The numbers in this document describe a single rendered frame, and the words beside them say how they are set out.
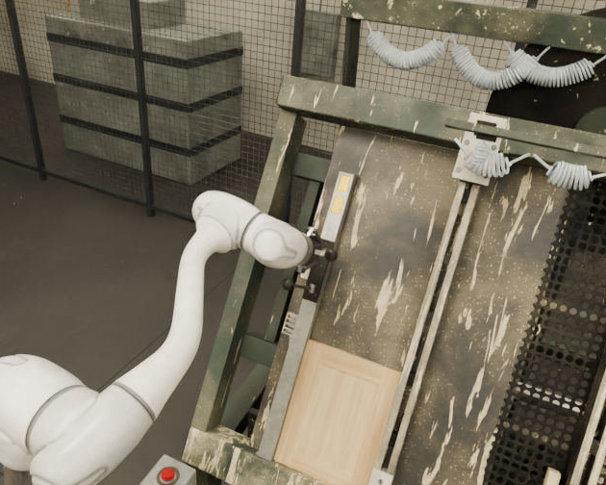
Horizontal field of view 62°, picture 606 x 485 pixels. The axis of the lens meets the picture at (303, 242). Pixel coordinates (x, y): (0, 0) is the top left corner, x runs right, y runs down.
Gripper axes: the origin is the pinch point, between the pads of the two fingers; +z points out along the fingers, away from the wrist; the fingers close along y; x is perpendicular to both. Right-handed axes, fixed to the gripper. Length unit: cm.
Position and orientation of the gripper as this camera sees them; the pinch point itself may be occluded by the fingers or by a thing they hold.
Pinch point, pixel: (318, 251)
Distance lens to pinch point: 149.7
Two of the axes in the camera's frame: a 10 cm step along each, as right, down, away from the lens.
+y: -2.8, 9.6, 0.3
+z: 3.1, 0.6, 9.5
